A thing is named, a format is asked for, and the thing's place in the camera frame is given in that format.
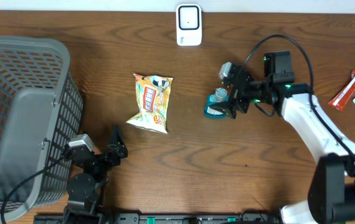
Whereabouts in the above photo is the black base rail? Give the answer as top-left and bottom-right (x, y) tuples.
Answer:
(33, 212), (282, 224)

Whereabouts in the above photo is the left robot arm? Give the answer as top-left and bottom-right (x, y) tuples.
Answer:
(62, 126), (128, 223)

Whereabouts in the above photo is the grey plastic shopping basket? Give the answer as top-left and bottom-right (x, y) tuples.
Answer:
(0, 35), (83, 221)

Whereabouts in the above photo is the red snack bar wrapper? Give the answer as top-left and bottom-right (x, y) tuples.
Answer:
(328, 70), (355, 111)

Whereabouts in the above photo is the yellow snack bag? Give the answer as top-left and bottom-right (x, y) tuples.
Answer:
(126, 73), (173, 134)

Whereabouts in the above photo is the blue mouthwash bottle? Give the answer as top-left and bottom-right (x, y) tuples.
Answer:
(204, 88), (229, 119)

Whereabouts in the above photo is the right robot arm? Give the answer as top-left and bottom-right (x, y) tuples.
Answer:
(211, 62), (355, 223)

